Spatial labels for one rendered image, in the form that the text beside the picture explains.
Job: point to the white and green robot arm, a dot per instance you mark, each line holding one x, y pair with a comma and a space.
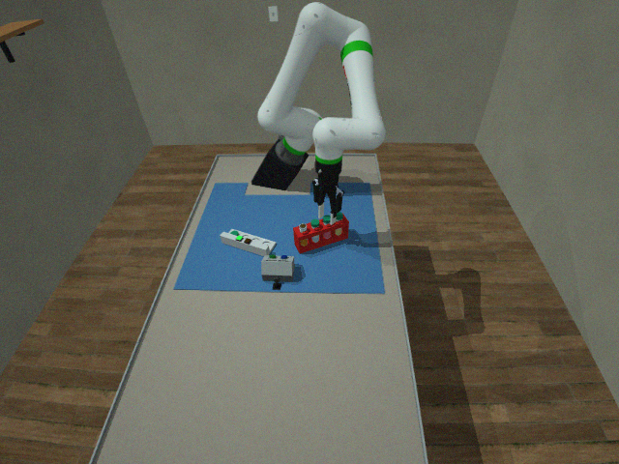
319, 25

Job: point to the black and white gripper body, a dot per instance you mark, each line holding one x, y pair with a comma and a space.
331, 183

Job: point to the blue flat mat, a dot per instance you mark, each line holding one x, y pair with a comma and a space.
349, 266

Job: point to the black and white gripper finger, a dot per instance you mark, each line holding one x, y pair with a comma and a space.
335, 203
319, 197

